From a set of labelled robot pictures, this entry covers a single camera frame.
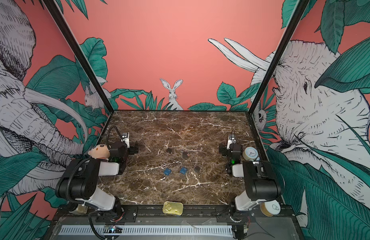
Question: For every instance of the small circuit board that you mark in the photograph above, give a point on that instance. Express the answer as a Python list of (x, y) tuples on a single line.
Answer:
[(112, 230)]

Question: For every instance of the right black frame post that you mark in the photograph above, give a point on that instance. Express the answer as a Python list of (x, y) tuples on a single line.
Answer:
[(292, 25)]

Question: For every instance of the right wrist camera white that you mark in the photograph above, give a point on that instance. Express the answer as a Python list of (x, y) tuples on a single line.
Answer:
[(231, 140)]

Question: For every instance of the tape roll beige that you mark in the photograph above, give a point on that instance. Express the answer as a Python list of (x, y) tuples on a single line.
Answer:
[(270, 208)]

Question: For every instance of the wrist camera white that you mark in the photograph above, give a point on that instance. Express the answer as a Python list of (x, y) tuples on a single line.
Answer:
[(231, 140), (126, 139)]

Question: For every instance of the yellow tin can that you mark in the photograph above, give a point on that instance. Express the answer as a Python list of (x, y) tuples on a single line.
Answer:
[(173, 208)]

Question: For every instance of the plush doll toy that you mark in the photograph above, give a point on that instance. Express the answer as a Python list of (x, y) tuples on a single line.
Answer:
[(101, 152)]

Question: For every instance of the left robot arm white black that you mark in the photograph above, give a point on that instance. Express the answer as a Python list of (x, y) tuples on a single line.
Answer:
[(79, 182)]

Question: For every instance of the left black frame post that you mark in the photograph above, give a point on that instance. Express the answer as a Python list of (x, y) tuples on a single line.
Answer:
[(60, 21)]

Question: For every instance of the white vented strip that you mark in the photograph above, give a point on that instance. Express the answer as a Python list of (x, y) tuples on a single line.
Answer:
[(145, 230)]

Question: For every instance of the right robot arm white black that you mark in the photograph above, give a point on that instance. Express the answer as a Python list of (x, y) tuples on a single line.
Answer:
[(261, 185)]

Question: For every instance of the small alarm clock teal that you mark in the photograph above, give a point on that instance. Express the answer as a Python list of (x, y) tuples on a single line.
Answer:
[(250, 154)]

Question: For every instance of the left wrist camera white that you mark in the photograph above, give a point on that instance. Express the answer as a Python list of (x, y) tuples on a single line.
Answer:
[(126, 139)]

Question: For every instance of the blue padlock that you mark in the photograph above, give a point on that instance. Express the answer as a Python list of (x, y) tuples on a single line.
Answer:
[(167, 171), (183, 170)]

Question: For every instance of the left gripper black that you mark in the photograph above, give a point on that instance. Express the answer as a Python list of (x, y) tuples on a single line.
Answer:
[(132, 149)]

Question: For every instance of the black frame post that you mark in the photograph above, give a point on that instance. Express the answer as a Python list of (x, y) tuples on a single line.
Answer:
[(60, 21), (292, 25)]

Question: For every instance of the black mounting rail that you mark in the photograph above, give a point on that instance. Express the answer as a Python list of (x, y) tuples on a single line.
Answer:
[(221, 213)]

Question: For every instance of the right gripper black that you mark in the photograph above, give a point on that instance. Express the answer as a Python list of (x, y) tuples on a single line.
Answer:
[(223, 149)]

